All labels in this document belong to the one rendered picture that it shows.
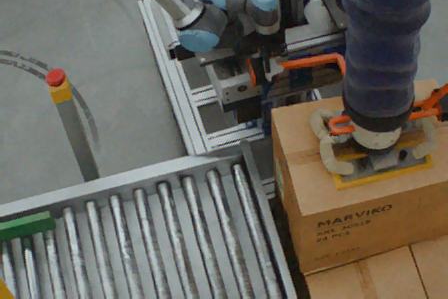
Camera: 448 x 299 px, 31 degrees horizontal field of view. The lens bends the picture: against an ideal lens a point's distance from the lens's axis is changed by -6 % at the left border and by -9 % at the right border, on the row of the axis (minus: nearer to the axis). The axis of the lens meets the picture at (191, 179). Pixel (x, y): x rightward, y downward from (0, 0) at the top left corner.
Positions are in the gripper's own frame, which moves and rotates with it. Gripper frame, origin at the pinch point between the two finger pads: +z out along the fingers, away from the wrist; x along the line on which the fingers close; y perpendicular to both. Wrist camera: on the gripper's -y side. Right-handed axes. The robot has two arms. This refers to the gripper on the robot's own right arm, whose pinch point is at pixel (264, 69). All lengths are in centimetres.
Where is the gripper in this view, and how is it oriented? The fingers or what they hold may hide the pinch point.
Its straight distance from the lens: 266.0
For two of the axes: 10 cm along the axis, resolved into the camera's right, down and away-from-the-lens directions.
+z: 1.1, 5.2, 8.4
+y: 9.8, -2.1, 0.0
